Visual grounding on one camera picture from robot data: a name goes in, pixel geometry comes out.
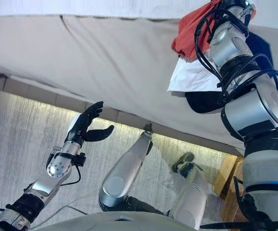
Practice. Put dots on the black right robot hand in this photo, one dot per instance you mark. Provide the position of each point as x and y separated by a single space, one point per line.
234 3

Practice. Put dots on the grey rug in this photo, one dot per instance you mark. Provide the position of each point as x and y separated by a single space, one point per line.
21 132

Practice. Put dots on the white garment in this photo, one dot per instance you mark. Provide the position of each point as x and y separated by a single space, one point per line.
192 77

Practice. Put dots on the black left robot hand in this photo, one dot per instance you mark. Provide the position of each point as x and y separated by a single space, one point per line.
81 125

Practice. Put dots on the white duvet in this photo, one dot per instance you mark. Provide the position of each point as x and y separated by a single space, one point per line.
81 7

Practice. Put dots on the beige bed cover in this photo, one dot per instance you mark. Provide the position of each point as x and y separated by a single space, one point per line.
81 60

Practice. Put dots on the silver robot left leg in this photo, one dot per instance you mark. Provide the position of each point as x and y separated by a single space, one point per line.
124 173

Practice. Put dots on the grey robot torso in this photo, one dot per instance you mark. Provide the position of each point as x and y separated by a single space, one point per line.
105 223

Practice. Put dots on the red garment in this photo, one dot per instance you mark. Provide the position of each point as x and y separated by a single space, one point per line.
189 31

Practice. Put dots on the brown bed frame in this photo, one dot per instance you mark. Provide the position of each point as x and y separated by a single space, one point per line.
45 92

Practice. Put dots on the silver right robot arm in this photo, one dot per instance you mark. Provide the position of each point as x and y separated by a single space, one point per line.
256 113

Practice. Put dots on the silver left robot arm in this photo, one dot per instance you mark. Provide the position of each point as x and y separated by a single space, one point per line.
57 168

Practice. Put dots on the black garment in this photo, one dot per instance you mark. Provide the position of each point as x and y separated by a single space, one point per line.
201 103

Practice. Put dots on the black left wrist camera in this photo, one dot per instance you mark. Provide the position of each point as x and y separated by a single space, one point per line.
80 159

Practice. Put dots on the wooden wicker basket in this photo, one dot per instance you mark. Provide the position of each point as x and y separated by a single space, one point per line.
228 173

